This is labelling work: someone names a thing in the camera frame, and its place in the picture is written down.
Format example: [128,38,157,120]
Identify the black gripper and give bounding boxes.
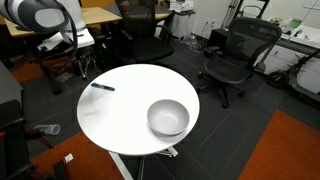
[73,46,98,81]

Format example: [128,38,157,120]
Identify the teal marker pen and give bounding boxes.
[90,81,116,92]

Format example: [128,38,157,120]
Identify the grey floor plate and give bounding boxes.
[54,71,75,83]

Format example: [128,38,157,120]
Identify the wooden desk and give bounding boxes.
[3,6,171,95]

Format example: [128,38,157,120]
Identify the black padded office chair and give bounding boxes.
[114,0,175,65]

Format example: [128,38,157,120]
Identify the clear plastic cup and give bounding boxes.
[33,123,62,136]

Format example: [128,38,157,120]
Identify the grey cabinet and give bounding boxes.
[0,60,24,107]

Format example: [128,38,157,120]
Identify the small white paper tag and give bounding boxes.
[63,152,75,164]

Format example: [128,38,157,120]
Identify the white bowl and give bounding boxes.
[146,98,191,137]

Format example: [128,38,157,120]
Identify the white drawer cabinet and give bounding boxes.
[169,9,197,40]

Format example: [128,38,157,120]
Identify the white device box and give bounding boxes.
[169,0,195,14]

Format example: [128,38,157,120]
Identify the black computer case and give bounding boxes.
[207,27,232,58]

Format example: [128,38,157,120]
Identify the black mesh office chair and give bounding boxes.
[195,17,283,110]

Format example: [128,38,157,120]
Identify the black tripod stand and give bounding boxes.
[221,0,246,30]

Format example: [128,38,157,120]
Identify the black electric scooter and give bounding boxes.
[265,49,320,104]

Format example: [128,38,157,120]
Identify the green box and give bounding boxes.
[288,18,303,30]

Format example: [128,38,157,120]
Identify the white side desk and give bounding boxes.
[256,18,320,96]

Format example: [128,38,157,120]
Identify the white floor cables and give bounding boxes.
[46,57,75,73]

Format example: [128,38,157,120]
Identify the white table base frame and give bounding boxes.
[108,145,180,180]

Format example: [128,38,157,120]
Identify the white wall outlet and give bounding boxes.
[205,17,217,29]

